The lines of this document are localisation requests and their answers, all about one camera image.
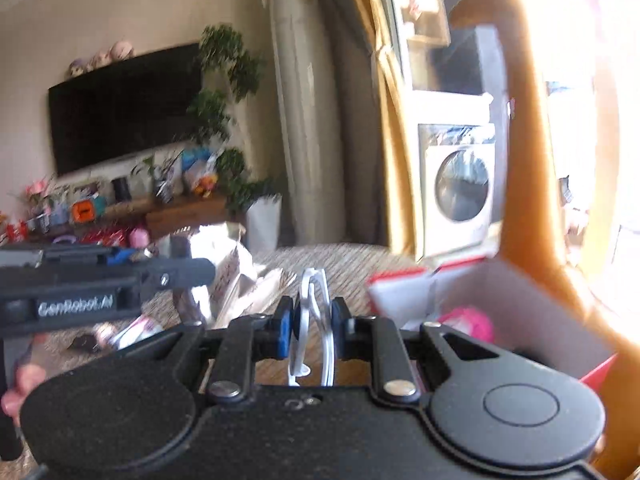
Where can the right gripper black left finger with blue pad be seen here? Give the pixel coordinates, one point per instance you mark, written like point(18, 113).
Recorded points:
point(236, 350)

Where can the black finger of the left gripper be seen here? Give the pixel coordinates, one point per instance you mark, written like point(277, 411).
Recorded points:
point(160, 274)

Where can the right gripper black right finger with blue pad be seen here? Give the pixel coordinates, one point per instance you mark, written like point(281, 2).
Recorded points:
point(378, 342)

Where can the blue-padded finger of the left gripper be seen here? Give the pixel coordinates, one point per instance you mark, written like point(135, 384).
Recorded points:
point(119, 256)

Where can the silver foil bag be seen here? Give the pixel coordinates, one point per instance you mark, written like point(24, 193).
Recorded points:
point(241, 285)

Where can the pink white panda tissue pack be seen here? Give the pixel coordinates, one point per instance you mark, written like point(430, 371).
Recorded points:
point(108, 337)

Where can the person's left hand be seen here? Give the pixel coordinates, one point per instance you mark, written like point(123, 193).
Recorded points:
point(25, 368)

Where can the red snack package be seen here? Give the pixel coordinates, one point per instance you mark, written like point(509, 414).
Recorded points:
point(113, 237)

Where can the pink small case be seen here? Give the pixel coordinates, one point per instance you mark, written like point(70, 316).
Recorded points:
point(139, 237)

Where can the wooden sideboard cabinet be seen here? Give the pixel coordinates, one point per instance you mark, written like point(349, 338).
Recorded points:
point(160, 220)

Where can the black cylindrical speaker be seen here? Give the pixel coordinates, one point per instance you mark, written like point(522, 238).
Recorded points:
point(121, 190)

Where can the small plant dark pot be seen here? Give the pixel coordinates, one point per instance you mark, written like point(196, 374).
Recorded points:
point(161, 175)

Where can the pink flowers in vase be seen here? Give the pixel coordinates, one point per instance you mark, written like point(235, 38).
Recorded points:
point(35, 198)

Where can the red cardboard box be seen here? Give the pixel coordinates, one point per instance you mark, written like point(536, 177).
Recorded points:
point(489, 300)

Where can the bag of fruit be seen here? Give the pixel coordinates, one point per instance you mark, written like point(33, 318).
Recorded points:
point(198, 172)

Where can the white washing machine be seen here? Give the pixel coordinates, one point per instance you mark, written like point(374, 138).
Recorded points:
point(457, 183)

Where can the green plant white pot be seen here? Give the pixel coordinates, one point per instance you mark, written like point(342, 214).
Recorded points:
point(232, 73)

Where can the white floor air conditioner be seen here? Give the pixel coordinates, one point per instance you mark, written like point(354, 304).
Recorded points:
point(310, 125)

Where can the yellow curtain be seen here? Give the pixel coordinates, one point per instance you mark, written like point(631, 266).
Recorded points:
point(402, 202)

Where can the black wall television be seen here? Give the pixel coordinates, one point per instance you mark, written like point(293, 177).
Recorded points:
point(124, 108)

